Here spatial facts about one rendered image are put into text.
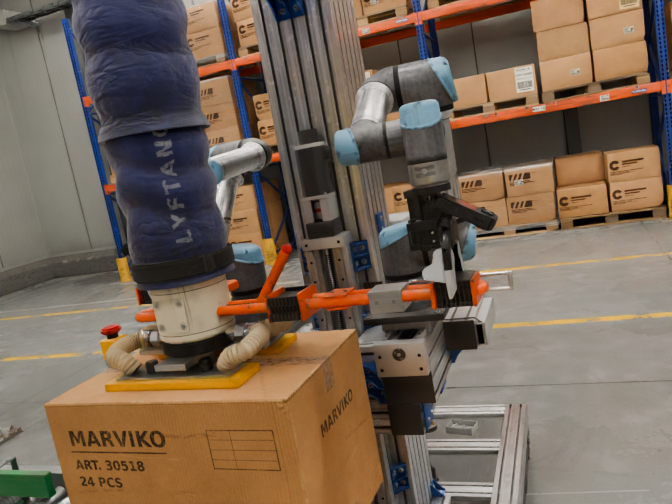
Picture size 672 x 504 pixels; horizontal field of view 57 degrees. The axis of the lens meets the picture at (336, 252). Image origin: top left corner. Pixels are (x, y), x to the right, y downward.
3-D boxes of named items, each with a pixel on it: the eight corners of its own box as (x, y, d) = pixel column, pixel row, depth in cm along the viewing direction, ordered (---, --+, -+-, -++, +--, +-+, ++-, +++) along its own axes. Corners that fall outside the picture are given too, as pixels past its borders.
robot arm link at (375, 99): (352, 70, 163) (328, 128, 121) (393, 61, 161) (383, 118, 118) (362, 112, 168) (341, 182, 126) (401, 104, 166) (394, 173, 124)
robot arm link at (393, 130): (389, 121, 129) (383, 119, 119) (442, 111, 127) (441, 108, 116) (395, 158, 131) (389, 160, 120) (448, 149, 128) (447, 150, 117)
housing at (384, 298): (369, 314, 120) (366, 292, 120) (379, 305, 127) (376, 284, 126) (404, 312, 118) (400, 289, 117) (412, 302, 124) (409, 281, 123)
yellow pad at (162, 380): (105, 392, 135) (99, 371, 134) (134, 375, 144) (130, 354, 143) (238, 389, 122) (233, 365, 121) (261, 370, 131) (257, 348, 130)
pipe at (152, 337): (107, 373, 136) (101, 349, 135) (174, 336, 159) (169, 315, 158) (239, 368, 123) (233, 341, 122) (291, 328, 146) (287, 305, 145)
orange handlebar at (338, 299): (96, 329, 147) (92, 315, 146) (171, 295, 175) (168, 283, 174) (488, 300, 112) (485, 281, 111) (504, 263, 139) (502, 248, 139)
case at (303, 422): (86, 567, 140) (42, 404, 134) (186, 473, 177) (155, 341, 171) (326, 593, 118) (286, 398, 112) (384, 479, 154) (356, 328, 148)
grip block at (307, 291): (267, 324, 128) (261, 297, 127) (287, 310, 136) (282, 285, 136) (303, 322, 124) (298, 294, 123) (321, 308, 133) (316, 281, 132)
